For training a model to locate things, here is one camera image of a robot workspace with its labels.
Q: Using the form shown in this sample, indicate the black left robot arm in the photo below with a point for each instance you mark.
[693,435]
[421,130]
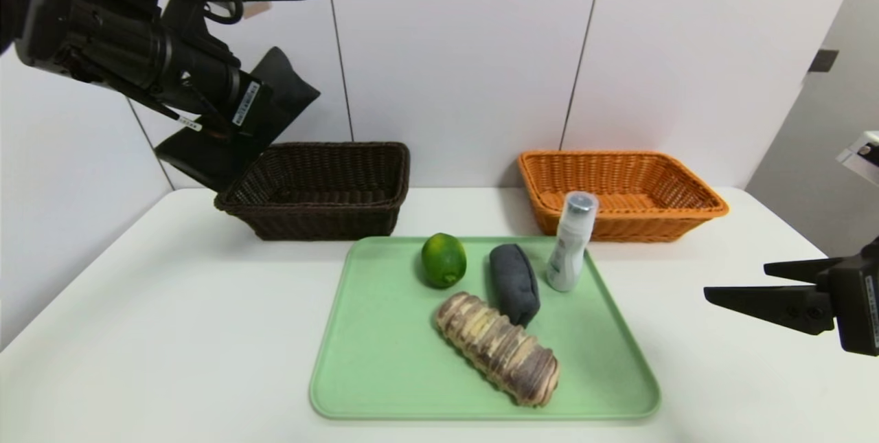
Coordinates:
[75,24]

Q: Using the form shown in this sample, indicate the white bottle with clear cap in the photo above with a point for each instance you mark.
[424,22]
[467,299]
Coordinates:
[570,251]

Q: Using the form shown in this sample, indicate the light green plastic tray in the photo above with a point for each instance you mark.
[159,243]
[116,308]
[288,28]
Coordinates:
[412,360]

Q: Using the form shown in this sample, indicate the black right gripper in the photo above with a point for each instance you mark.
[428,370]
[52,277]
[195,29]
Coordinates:
[862,309]

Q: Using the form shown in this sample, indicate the dark wall fixture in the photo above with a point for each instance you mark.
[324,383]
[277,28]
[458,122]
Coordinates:
[823,61]

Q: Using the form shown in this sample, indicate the orange wicker basket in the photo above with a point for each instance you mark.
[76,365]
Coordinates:
[652,226]

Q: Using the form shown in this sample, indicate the dark brown wicker basket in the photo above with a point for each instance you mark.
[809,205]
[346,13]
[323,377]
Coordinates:
[323,223]

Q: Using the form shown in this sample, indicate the green lime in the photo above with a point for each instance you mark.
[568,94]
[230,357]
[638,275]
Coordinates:
[443,261]

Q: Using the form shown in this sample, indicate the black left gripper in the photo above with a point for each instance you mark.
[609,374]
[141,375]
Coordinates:
[248,106]

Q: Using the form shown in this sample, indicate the grey fabric pouch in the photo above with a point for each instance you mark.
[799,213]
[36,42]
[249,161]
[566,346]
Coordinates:
[515,285]

